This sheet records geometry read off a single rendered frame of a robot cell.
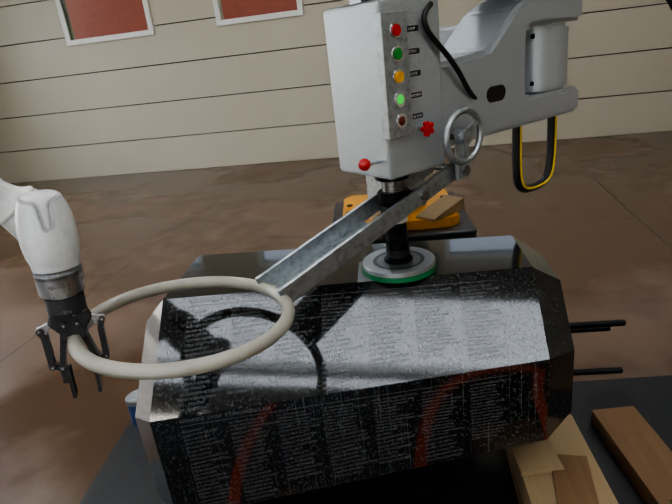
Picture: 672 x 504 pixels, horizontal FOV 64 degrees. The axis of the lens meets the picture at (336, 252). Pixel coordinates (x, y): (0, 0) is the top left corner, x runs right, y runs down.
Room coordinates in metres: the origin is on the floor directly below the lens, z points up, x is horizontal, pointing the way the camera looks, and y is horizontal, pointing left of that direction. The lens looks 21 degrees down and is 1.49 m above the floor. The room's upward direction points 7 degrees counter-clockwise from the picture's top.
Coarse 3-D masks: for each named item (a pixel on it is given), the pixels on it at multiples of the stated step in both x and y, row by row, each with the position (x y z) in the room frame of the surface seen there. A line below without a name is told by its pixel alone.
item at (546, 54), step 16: (528, 32) 1.76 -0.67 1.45; (544, 32) 1.75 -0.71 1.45; (560, 32) 1.75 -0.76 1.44; (528, 48) 1.76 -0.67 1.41; (544, 48) 1.75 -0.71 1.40; (560, 48) 1.76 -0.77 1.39; (528, 64) 1.76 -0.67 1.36; (544, 64) 1.75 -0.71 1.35; (560, 64) 1.76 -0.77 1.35; (528, 80) 1.76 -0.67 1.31; (544, 80) 1.75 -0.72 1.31; (560, 80) 1.76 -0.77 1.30
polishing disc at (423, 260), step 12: (384, 252) 1.54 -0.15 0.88; (420, 252) 1.50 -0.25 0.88; (372, 264) 1.45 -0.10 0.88; (384, 264) 1.44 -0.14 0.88; (408, 264) 1.42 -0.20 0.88; (420, 264) 1.41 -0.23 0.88; (432, 264) 1.41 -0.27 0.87; (384, 276) 1.38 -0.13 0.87; (396, 276) 1.36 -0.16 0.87; (408, 276) 1.36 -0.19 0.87
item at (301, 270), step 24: (432, 168) 1.60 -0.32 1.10; (432, 192) 1.47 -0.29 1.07; (360, 216) 1.46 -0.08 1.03; (384, 216) 1.36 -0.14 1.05; (312, 240) 1.36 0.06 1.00; (336, 240) 1.40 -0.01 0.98; (360, 240) 1.31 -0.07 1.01; (288, 264) 1.31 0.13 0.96; (312, 264) 1.24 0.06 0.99; (336, 264) 1.27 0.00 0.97; (288, 288) 1.18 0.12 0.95
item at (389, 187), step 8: (384, 184) 1.45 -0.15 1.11; (392, 184) 1.44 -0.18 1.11; (400, 184) 1.44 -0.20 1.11; (384, 192) 1.45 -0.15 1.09; (392, 192) 1.44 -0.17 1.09; (400, 192) 1.43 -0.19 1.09; (408, 192) 1.44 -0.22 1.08; (384, 200) 1.43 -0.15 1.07; (392, 200) 1.42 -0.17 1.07; (384, 208) 1.44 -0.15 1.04
